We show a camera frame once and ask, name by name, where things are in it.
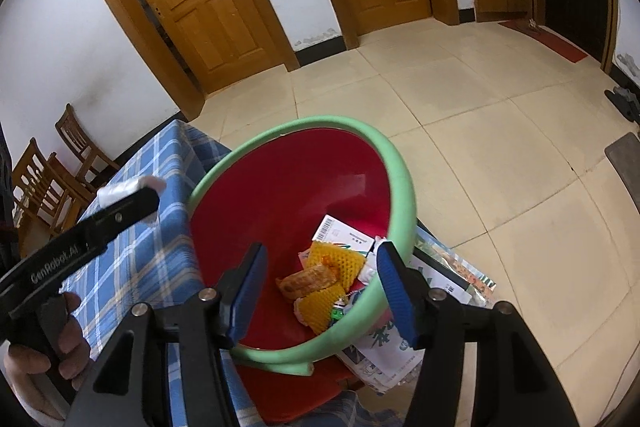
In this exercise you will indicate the wooden dining chair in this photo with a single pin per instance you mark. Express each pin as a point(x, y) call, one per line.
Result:
point(40, 187)
point(82, 147)

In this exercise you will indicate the red doormat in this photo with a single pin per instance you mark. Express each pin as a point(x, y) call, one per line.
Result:
point(550, 39)

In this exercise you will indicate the red basin with green rim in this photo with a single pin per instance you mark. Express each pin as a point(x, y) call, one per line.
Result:
point(280, 197)

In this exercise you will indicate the dark slipper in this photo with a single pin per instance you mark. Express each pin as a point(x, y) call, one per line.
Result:
point(620, 98)
point(631, 112)

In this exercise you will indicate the grey blue cloth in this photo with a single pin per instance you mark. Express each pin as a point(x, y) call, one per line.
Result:
point(350, 414)

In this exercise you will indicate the colourful printed package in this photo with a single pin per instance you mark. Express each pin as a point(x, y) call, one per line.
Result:
point(450, 267)

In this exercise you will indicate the white medicine box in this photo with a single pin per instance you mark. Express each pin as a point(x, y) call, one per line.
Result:
point(332, 232)

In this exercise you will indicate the blue plaid tablecloth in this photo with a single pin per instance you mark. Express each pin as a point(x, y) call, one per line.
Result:
point(150, 267)

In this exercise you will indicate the yellow foam net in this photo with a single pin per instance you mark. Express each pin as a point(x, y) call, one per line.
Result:
point(325, 257)

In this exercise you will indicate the person's left hand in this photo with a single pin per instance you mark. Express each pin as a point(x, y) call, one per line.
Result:
point(30, 372)

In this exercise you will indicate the white plastic-wrapped pack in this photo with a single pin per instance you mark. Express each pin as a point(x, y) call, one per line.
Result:
point(125, 189)

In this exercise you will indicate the grey floor mat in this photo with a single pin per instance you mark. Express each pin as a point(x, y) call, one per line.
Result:
point(625, 162)

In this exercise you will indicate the orange-brown bread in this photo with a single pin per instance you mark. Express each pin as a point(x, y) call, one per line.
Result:
point(307, 282)

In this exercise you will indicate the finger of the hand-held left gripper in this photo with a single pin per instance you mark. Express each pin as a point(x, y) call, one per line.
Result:
point(125, 212)

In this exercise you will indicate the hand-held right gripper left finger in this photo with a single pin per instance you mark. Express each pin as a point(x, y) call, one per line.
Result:
point(247, 302)

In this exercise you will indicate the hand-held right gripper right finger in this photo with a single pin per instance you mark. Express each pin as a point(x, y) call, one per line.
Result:
point(395, 302)

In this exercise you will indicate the white sack with green print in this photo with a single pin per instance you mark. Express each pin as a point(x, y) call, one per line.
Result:
point(395, 352)

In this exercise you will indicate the red plastic stool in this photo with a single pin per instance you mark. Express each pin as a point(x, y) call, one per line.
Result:
point(280, 392)

